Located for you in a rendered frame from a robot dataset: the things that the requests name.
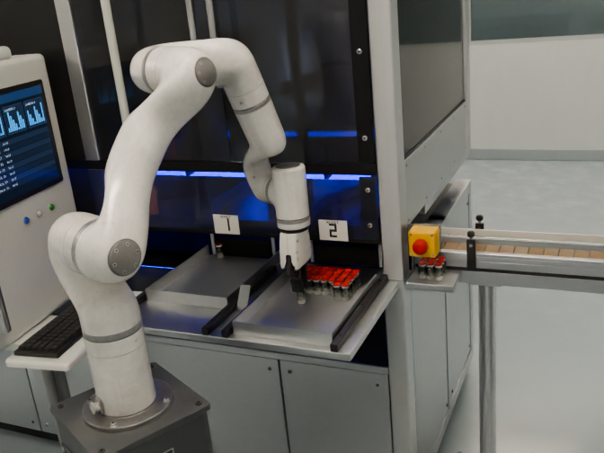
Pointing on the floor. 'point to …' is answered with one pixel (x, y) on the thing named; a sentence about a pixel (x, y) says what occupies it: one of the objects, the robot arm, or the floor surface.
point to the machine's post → (393, 216)
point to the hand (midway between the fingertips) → (299, 282)
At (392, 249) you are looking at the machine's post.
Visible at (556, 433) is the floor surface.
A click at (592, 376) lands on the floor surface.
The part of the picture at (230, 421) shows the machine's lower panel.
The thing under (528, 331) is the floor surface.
